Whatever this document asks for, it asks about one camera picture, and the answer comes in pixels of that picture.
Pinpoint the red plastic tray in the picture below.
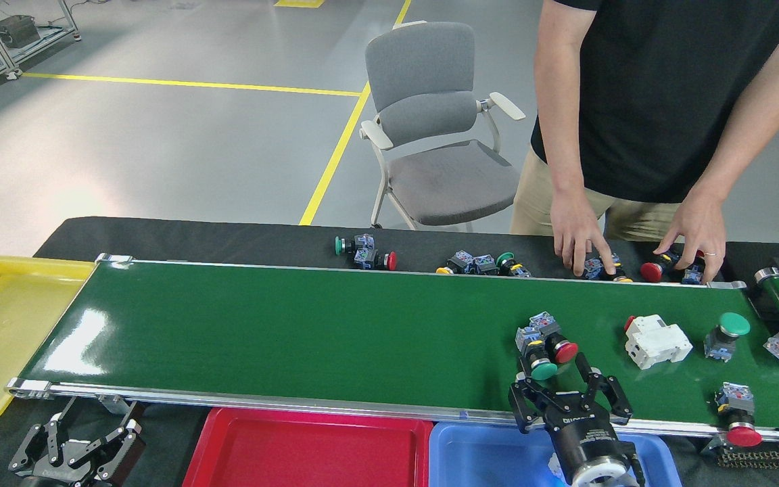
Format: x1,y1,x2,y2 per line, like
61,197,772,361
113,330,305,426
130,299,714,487
182,406,434,487

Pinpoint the blue plastic tray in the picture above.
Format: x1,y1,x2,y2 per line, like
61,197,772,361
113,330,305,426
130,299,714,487
428,421,682,487

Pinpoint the long green conveyor belt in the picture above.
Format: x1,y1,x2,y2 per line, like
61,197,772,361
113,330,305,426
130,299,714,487
5,254,779,444

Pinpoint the yellow plastic tray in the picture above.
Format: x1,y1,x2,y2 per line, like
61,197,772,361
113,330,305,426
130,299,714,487
0,256,96,428

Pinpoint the yellow push button switch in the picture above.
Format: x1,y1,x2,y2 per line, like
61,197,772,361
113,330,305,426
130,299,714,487
436,251,477,276
582,256,634,283

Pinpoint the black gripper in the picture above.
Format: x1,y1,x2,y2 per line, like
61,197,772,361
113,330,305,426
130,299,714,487
508,351,634,475
9,419,147,487

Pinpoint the person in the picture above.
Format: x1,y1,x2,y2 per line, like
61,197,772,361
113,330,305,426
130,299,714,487
510,0,779,285

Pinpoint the grey office chair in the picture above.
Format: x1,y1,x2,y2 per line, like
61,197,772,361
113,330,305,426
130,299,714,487
359,20,527,232

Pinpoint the person's right hand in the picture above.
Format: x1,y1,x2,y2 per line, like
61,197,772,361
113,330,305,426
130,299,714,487
550,189,617,279

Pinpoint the black equipment box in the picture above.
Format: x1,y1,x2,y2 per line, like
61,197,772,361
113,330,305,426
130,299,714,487
0,15,42,49

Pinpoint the person's left hand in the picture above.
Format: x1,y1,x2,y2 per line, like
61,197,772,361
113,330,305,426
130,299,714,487
655,195,729,285

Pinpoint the conveyor drive chain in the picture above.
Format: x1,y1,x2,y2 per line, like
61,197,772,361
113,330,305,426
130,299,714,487
717,448,779,469

